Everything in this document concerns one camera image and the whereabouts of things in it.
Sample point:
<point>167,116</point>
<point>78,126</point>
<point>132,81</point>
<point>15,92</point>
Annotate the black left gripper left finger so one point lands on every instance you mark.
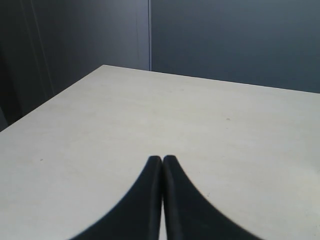
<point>137,216</point>

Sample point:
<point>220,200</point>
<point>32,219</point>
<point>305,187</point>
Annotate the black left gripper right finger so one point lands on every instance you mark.
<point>188,215</point>

